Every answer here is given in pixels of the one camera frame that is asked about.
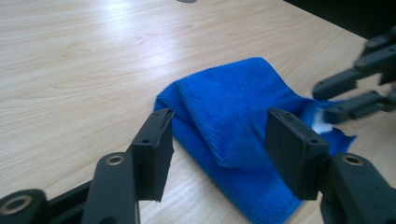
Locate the blue cloth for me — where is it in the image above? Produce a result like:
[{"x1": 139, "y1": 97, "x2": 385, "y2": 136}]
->
[{"x1": 153, "y1": 56, "x2": 358, "y2": 224}]

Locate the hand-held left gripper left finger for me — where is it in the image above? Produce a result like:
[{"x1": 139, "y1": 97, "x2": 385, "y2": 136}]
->
[{"x1": 130, "y1": 107, "x2": 176, "y2": 203}]

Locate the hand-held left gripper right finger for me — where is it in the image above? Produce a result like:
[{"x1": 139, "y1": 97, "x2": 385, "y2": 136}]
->
[{"x1": 264, "y1": 107, "x2": 331, "y2": 201}]

